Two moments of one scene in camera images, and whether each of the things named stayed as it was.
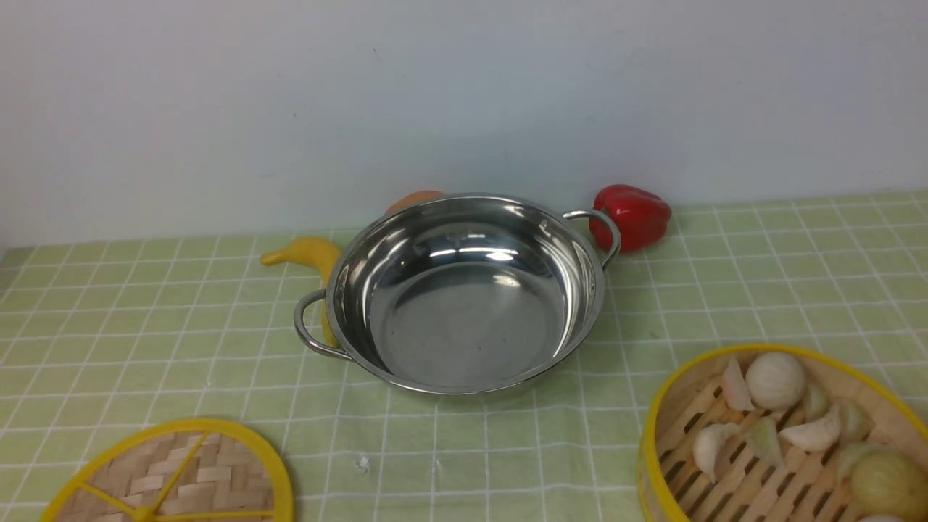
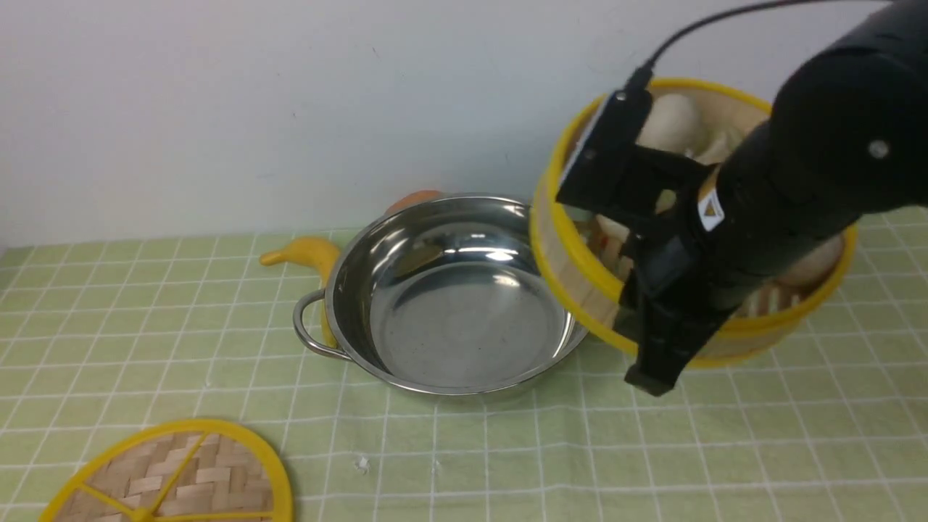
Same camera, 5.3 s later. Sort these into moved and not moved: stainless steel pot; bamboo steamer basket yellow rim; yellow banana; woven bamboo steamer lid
Moved: bamboo steamer basket yellow rim
Not moved: woven bamboo steamer lid; stainless steel pot; yellow banana
